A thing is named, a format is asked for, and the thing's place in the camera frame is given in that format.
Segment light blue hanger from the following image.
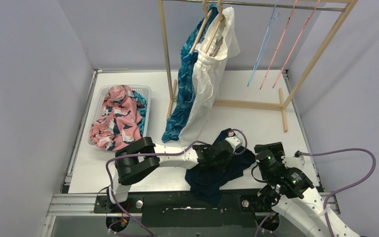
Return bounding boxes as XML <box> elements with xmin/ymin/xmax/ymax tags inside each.
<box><xmin>247</xmin><ymin>0</ymin><xmax>279</xmax><ymax>87</ymax></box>

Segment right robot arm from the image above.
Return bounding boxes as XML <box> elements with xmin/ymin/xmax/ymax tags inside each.
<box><xmin>254</xmin><ymin>142</ymin><xmax>358</xmax><ymax>237</ymax></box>

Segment white drawstring shorts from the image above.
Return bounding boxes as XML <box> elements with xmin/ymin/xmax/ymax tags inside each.
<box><xmin>179</xmin><ymin>7</ymin><xmax>240</xmax><ymax>146</ymax></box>

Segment pink hanger of floral shorts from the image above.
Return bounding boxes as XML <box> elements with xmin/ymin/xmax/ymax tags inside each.
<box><xmin>260</xmin><ymin>2</ymin><xmax>294</xmax><ymax>90</ymax></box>

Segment wooden clothes rack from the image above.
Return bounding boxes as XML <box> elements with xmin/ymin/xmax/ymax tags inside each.
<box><xmin>158</xmin><ymin>0</ymin><xmax>358</xmax><ymax>133</ymax></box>

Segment pink plastic hanger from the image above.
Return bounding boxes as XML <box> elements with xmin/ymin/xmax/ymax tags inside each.
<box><xmin>272</xmin><ymin>0</ymin><xmax>321</xmax><ymax>88</ymax></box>

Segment white plastic basket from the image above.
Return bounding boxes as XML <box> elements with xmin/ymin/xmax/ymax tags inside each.
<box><xmin>85</xmin><ymin>85</ymin><xmax>152</xmax><ymax>148</ymax></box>

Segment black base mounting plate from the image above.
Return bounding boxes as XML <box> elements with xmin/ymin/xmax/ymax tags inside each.
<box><xmin>93</xmin><ymin>189</ymin><xmax>271</xmax><ymax>229</ymax></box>

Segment pink navy floral shorts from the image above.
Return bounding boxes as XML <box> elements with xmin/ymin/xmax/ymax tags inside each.
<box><xmin>89</xmin><ymin>85</ymin><xmax>143</xmax><ymax>152</ymax></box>

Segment dark teal patterned shorts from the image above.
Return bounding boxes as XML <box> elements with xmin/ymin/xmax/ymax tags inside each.
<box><xmin>161</xmin><ymin>20</ymin><xmax>206</xmax><ymax>143</ymax></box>

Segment light blue shark shorts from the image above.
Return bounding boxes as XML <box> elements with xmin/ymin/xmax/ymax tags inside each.
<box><xmin>133</xmin><ymin>90</ymin><xmax>148</xmax><ymax>135</ymax></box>

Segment wooden hanger rear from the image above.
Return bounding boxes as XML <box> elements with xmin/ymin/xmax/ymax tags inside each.
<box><xmin>189</xmin><ymin>0</ymin><xmax>212</xmax><ymax>53</ymax></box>

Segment wooden hanger front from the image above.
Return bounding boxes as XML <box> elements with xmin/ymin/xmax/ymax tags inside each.
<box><xmin>205</xmin><ymin>0</ymin><xmax>224</xmax><ymax>55</ymax></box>

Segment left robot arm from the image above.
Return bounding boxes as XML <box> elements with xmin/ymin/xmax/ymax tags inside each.
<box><xmin>107</xmin><ymin>136</ymin><xmax>242</xmax><ymax>211</ymax></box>

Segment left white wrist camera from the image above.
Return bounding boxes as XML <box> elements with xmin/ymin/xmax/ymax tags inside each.
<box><xmin>225</xmin><ymin>129</ymin><xmax>243</xmax><ymax>152</ymax></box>

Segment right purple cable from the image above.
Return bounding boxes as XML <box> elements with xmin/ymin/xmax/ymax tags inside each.
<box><xmin>253</xmin><ymin>148</ymin><xmax>377</xmax><ymax>237</ymax></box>

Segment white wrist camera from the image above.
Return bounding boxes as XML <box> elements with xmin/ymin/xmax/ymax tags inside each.
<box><xmin>225</xmin><ymin>129</ymin><xmax>243</xmax><ymax>152</ymax></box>
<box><xmin>281</xmin><ymin>151</ymin><xmax>305</xmax><ymax>170</ymax></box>

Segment wooden hanger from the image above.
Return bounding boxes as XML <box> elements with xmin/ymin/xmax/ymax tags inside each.
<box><xmin>205</xmin><ymin>0</ymin><xmax>224</xmax><ymax>55</ymax></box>
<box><xmin>189</xmin><ymin>0</ymin><xmax>212</xmax><ymax>53</ymax></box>

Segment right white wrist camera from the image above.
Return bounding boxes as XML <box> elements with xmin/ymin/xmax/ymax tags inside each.
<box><xmin>281</xmin><ymin>151</ymin><xmax>305</xmax><ymax>170</ymax></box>

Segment navy blue shorts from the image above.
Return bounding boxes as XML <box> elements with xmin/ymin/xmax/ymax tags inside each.
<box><xmin>185</xmin><ymin>146</ymin><xmax>255</xmax><ymax>206</ymax></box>

